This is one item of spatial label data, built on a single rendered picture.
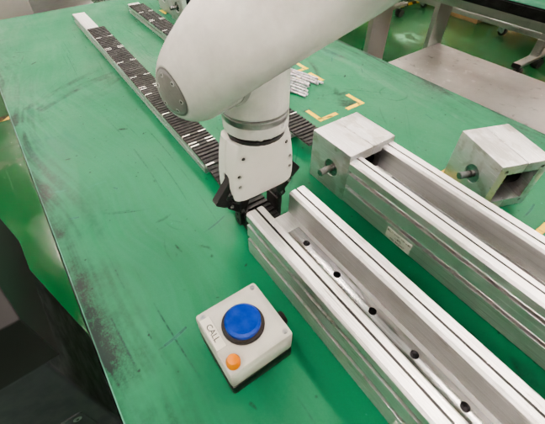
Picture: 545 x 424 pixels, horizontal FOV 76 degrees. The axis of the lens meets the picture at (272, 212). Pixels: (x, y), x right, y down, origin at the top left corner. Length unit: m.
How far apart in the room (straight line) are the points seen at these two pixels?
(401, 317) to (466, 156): 0.34
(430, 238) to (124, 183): 0.52
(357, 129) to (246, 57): 0.37
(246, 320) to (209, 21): 0.28
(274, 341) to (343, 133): 0.36
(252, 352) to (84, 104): 0.74
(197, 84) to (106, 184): 0.42
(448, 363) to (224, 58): 0.36
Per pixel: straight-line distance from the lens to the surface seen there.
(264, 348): 0.39
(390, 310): 0.44
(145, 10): 1.43
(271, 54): 0.28
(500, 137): 0.69
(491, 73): 2.70
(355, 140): 0.59
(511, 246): 0.55
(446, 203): 0.57
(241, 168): 0.45
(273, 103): 0.40
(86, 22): 1.41
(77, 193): 0.70
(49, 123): 0.93
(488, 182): 0.65
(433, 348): 0.43
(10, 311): 0.45
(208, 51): 0.29
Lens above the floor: 1.20
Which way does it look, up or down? 47 degrees down
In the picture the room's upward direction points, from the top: straight up
